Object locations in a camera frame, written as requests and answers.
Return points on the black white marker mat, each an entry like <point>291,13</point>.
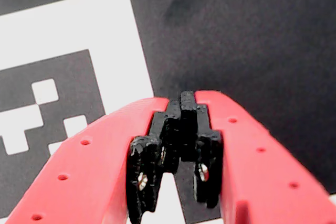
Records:
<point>223,37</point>

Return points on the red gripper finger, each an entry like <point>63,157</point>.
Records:
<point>262,169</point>
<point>92,169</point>

